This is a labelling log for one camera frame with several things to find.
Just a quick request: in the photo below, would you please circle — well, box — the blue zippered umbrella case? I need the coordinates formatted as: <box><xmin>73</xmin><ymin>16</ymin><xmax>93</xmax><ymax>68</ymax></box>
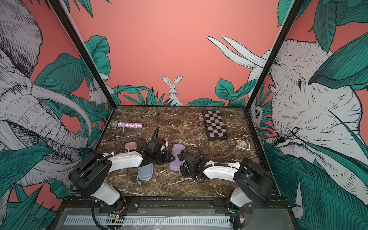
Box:
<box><xmin>136</xmin><ymin>163</ymin><xmax>153</xmax><ymax>185</ymax></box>

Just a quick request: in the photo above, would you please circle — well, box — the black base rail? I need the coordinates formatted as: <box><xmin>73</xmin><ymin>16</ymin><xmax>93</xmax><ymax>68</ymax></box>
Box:
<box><xmin>58</xmin><ymin>196</ymin><xmax>291</xmax><ymax>215</ymax></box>

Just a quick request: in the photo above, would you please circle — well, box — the left black frame post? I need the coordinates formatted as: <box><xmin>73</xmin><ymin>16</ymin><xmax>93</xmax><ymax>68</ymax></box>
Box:
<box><xmin>49</xmin><ymin>0</ymin><xmax>117</xmax><ymax>110</ymax></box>

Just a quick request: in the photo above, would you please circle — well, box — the small card box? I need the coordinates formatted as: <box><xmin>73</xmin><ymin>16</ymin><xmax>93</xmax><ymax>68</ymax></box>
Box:
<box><xmin>236</xmin><ymin>140</ymin><xmax>251</xmax><ymax>151</ymax></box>

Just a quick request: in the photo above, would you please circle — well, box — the right black frame post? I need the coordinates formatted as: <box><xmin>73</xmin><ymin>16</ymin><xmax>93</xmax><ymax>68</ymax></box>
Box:
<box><xmin>245</xmin><ymin>0</ymin><xmax>304</xmax><ymax>111</ymax></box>

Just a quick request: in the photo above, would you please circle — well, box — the white perforated cable duct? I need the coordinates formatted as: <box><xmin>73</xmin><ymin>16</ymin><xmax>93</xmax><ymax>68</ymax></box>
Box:
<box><xmin>63</xmin><ymin>215</ymin><xmax>232</xmax><ymax>227</ymax></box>

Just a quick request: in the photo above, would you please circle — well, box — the glittery purple bottle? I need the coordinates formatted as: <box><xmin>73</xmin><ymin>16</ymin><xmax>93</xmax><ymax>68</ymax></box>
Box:
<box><xmin>111</xmin><ymin>121</ymin><xmax>144</xmax><ymax>128</ymax></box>

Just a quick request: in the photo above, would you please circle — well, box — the checkered chess board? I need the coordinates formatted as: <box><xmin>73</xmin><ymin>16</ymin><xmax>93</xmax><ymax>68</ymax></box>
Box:
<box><xmin>202</xmin><ymin>110</ymin><xmax>229</xmax><ymax>141</ymax></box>

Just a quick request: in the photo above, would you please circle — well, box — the black frame post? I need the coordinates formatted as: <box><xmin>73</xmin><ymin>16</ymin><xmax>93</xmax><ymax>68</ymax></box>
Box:
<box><xmin>245</xmin><ymin>0</ymin><xmax>304</xmax><ymax>111</ymax></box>
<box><xmin>49</xmin><ymin>0</ymin><xmax>117</xmax><ymax>110</ymax></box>

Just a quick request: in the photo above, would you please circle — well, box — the purple zippered umbrella case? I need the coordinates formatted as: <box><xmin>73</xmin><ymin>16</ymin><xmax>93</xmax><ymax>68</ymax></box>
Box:
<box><xmin>169</xmin><ymin>144</ymin><xmax>185</xmax><ymax>172</ymax></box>

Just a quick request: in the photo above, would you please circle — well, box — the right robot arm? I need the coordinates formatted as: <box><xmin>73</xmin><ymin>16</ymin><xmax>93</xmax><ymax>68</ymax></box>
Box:
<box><xmin>177</xmin><ymin>150</ymin><xmax>274</xmax><ymax>213</ymax></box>

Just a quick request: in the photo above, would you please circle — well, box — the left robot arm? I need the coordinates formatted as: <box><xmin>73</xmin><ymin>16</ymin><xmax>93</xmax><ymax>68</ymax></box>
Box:
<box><xmin>68</xmin><ymin>138</ymin><xmax>175</xmax><ymax>206</ymax></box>

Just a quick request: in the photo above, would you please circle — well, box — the pink zippered umbrella case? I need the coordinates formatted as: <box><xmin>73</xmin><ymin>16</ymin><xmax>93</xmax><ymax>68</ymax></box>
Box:
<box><xmin>125</xmin><ymin>142</ymin><xmax>138</xmax><ymax>151</ymax></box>

